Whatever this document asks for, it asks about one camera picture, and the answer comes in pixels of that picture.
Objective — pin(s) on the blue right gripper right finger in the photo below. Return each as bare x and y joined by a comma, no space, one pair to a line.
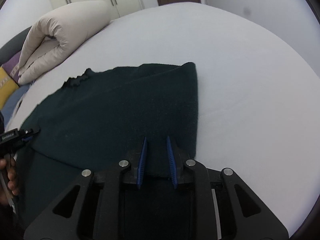
172,163

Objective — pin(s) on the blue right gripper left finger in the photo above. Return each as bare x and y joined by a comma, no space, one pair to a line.
141,164

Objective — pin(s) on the dark green knit sweater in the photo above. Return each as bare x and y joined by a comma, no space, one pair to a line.
93,120

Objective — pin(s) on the person's left hand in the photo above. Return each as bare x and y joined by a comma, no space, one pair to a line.
12,185

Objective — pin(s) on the blue bed sheet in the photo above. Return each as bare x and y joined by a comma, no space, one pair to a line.
13,103

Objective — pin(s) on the yellow patterned pillow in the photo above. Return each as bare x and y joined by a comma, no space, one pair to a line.
7,87

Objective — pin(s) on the purple patterned pillow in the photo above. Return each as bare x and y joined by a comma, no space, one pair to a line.
11,67

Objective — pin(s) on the rolled cream duvet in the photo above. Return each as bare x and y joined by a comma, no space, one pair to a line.
58,34

